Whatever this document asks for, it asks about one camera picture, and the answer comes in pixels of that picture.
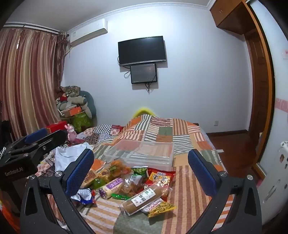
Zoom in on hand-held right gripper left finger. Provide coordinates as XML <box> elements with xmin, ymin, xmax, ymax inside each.
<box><xmin>20</xmin><ymin>148</ymin><xmax>95</xmax><ymax>234</ymax></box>

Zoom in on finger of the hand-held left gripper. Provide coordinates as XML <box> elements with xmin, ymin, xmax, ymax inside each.
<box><xmin>7</xmin><ymin>128</ymin><xmax>48</xmax><ymax>151</ymax></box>
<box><xmin>11</xmin><ymin>130</ymin><xmax>68</xmax><ymax>158</ymax></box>

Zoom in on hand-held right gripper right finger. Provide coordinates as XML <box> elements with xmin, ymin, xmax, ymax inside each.
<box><xmin>187</xmin><ymin>149</ymin><xmax>263</xmax><ymax>234</ymax></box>

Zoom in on blue white snack packet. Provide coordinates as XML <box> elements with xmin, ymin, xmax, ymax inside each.
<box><xmin>71</xmin><ymin>188</ymin><xmax>95</xmax><ymax>204</ymax></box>

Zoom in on clear pastry packet green edges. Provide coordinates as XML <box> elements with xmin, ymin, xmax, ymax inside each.
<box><xmin>123</xmin><ymin>174</ymin><xmax>145</xmax><ymax>197</ymax></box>

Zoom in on clear plastic storage box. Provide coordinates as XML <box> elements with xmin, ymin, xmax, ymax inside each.
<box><xmin>104</xmin><ymin>139</ymin><xmax>175</xmax><ymax>172</ymax></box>

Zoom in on brown nut snack packet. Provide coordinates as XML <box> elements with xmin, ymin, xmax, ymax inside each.
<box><xmin>81</xmin><ymin>169</ymin><xmax>100</xmax><ymax>188</ymax></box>

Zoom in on red box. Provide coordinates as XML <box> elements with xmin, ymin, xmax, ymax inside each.
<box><xmin>44</xmin><ymin>121</ymin><xmax>68</xmax><ymax>135</ymax></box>

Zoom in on pink plush toy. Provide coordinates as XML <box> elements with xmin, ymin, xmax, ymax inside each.
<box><xmin>66</xmin><ymin>124</ymin><xmax>78</xmax><ymax>143</ymax></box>

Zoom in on white plastic bag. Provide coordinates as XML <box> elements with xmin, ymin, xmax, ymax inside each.
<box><xmin>55</xmin><ymin>142</ymin><xmax>94</xmax><ymax>173</ymax></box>

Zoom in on green patterned bag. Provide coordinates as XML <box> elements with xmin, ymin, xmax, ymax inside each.
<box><xmin>73</xmin><ymin>112</ymin><xmax>93</xmax><ymax>132</ymax></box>

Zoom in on orange cardboard box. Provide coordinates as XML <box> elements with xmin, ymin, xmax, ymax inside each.
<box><xmin>63</xmin><ymin>106</ymin><xmax>83</xmax><ymax>117</ymax></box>

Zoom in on purple label snack packet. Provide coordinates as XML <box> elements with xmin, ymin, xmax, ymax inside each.
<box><xmin>99</xmin><ymin>177</ymin><xmax>125</xmax><ymax>199</ymax></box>

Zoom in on orange fried snack packet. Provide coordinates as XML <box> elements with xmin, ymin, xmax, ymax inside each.
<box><xmin>99</xmin><ymin>159</ymin><xmax>133</xmax><ymax>180</ymax></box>

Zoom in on small green snack packet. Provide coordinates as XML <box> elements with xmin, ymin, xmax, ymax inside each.
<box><xmin>111</xmin><ymin>193</ymin><xmax>130</xmax><ymax>201</ymax></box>

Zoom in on pile of clothes and boxes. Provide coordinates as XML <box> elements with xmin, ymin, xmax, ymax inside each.
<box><xmin>57</xmin><ymin>91</ymin><xmax>97</xmax><ymax>120</ymax></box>

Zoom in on yellow green bean snack packet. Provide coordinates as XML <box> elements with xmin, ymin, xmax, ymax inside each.
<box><xmin>146</xmin><ymin>200</ymin><xmax>177</xmax><ymax>218</ymax></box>

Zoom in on floral cloth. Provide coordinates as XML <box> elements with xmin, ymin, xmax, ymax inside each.
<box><xmin>60</xmin><ymin>85</ymin><xmax>81</xmax><ymax>98</ymax></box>

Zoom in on pink snack packet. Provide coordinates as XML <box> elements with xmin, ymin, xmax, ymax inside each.
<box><xmin>141</xmin><ymin>197</ymin><xmax>164</xmax><ymax>213</ymax></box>

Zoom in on striped brown curtain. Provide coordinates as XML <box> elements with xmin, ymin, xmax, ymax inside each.
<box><xmin>0</xmin><ymin>28</ymin><xmax>68</xmax><ymax>144</ymax></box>

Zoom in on green pea snack packet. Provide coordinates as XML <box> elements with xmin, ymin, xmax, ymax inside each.
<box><xmin>132</xmin><ymin>166</ymin><xmax>149</xmax><ymax>179</ymax></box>

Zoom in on long brown cake packet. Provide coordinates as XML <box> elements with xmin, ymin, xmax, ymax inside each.
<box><xmin>121</xmin><ymin>182</ymin><xmax>174</xmax><ymax>216</ymax></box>

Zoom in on yellow fluffy object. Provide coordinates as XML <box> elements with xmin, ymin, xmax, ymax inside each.
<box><xmin>132</xmin><ymin>107</ymin><xmax>156</xmax><ymax>118</ymax></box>

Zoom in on white door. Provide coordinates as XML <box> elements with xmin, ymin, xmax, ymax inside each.
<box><xmin>250</xmin><ymin>0</ymin><xmax>288</xmax><ymax>225</ymax></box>

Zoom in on white air conditioner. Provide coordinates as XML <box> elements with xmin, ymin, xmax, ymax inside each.
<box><xmin>67</xmin><ymin>19</ymin><xmax>108</xmax><ymax>47</ymax></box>

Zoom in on wooden overhead cabinet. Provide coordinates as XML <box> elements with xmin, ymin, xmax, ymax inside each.
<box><xmin>209</xmin><ymin>0</ymin><xmax>257</xmax><ymax>35</ymax></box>

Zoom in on white door handle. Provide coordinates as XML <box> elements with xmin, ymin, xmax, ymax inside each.
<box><xmin>279</xmin><ymin>141</ymin><xmax>288</xmax><ymax>158</ymax></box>

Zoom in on small black wall monitor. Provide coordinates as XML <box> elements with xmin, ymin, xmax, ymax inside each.
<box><xmin>130</xmin><ymin>63</ymin><xmax>158</xmax><ymax>84</ymax></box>

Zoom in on black wall television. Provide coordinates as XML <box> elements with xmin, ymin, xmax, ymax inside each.
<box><xmin>118</xmin><ymin>35</ymin><xmax>167</xmax><ymax>67</ymax></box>

